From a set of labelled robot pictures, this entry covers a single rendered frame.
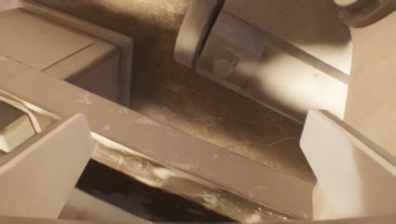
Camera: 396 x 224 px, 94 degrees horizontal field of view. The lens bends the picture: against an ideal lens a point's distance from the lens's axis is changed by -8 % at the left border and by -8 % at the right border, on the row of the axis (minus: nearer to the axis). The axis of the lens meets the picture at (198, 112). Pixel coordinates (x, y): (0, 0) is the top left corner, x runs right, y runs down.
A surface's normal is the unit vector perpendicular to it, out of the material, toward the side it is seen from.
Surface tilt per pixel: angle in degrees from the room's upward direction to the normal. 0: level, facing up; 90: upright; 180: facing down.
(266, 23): 0
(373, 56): 90
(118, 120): 90
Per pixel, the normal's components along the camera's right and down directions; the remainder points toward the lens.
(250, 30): 0.04, -0.06
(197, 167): 0.26, -0.71
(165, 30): -0.27, 0.60
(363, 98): -0.90, -0.44
